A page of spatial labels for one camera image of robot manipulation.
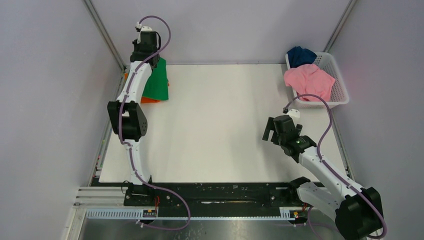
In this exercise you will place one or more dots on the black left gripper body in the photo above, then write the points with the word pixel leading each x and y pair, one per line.
pixel 135 48

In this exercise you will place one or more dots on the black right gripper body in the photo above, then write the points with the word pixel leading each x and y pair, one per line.
pixel 280 141

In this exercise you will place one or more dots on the green t-shirt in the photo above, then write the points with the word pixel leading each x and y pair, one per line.
pixel 157 86

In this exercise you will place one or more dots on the white plastic laundry basket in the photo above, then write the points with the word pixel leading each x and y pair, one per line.
pixel 339 94

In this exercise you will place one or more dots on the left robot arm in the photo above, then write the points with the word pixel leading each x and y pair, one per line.
pixel 127 119

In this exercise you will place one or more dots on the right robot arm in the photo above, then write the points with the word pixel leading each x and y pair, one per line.
pixel 356 211

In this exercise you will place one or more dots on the folded orange t-shirt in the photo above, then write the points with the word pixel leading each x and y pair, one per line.
pixel 144 100

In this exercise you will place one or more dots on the pink t-shirt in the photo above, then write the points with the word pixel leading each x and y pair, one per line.
pixel 310 79

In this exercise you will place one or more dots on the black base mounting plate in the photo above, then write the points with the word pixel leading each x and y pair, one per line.
pixel 216 200

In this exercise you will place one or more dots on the navy blue t-shirt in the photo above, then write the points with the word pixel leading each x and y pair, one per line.
pixel 298 56

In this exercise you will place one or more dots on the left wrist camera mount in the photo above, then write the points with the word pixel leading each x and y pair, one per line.
pixel 141 29

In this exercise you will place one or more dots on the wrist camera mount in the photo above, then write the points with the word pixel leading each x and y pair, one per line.
pixel 141 29
pixel 293 113

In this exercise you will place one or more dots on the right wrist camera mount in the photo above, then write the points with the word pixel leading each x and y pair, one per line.
pixel 293 113

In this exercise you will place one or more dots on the left corner aluminium post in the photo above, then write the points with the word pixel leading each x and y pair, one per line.
pixel 104 33

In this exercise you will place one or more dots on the corner aluminium post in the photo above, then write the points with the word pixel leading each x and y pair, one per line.
pixel 104 33
pixel 338 29

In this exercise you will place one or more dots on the right corner aluminium post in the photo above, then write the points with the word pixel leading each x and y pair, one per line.
pixel 338 29

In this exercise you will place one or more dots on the aluminium front frame rail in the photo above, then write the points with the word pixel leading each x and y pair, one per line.
pixel 109 196

